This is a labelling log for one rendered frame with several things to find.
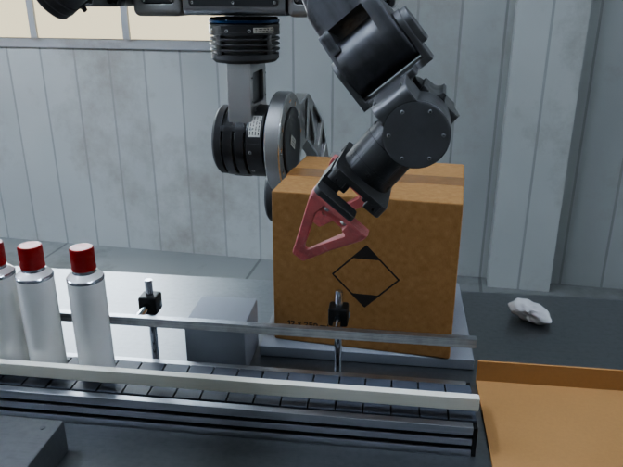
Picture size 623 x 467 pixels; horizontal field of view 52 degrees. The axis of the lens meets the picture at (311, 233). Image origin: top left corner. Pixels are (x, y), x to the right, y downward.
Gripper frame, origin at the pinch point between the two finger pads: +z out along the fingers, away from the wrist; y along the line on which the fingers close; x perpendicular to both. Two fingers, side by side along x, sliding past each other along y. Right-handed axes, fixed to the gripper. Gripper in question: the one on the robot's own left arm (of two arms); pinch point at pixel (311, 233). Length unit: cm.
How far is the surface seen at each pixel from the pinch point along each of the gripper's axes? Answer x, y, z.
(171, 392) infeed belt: 1.5, -8.5, 36.9
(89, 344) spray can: -11.9, -8.9, 39.5
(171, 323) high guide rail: -4.7, -14.8, 32.3
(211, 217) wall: -20, -256, 144
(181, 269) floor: -14, -233, 168
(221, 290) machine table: 0, -51, 46
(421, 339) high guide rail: 23.6, -17.0, 9.1
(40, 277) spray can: -23.0, -9.5, 36.0
